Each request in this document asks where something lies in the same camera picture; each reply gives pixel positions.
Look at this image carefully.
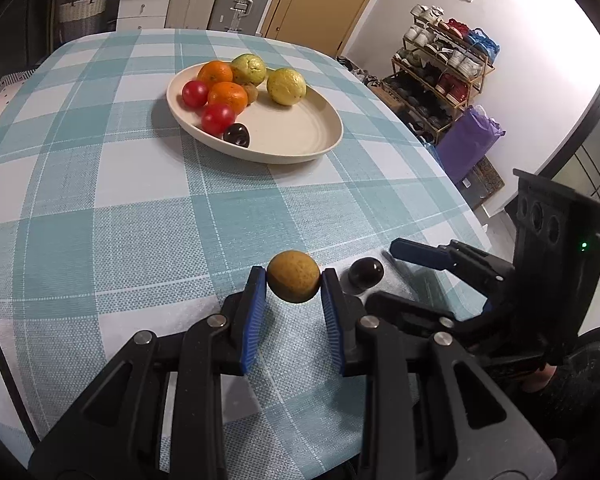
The dark purple plum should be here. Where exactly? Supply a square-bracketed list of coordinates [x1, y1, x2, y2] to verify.
[348, 257, 385, 290]
[222, 122, 250, 148]

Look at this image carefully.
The brown round longan fruit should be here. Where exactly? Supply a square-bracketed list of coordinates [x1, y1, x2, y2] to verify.
[266, 250, 321, 304]

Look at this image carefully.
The yellow-green guava fruit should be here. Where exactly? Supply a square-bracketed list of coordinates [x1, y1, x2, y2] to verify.
[266, 67, 306, 106]

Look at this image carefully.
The red tomato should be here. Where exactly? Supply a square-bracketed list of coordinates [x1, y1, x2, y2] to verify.
[181, 79, 209, 110]
[200, 103, 236, 138]

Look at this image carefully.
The small brown kiwi fruit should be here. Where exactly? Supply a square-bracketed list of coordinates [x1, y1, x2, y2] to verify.
[242, 84, 259, 105]

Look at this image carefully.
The orange tangerine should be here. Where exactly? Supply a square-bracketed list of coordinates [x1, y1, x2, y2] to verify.
[196, 60, 234, 89]
[208, 81, 249, 115]

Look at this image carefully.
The person's right hand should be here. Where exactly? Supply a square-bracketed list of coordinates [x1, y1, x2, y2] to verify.
[520, 364, 570, 392]

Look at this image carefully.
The purple bag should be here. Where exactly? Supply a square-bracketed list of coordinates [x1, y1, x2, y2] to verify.
[436, 105, 505, 184]

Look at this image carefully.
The teal plaid tablecloth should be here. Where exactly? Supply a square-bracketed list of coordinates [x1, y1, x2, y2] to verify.
[0, 30, 489, 434]

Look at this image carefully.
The metal shoe rack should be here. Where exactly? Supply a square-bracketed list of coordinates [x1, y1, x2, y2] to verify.
[381, 4, 501, 143]

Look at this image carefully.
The cream round plate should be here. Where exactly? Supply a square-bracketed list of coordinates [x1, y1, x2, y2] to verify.
[166, 64, 343, 165]

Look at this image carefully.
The yellow wooden door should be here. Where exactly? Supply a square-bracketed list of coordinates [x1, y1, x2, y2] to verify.
[261, 0, 370, 58]

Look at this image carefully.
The woven laundry basket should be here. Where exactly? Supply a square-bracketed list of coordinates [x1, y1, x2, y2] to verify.
[58, 0, 107, 44]

